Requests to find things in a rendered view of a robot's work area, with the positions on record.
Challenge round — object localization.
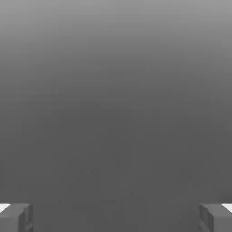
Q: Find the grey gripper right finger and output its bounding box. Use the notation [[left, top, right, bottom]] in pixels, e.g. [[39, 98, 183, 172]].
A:
[[198, 203, 232, 232]]

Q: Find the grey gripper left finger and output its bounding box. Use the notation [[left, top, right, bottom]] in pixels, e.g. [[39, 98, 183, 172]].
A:
[[0, 203, 34, 232]]

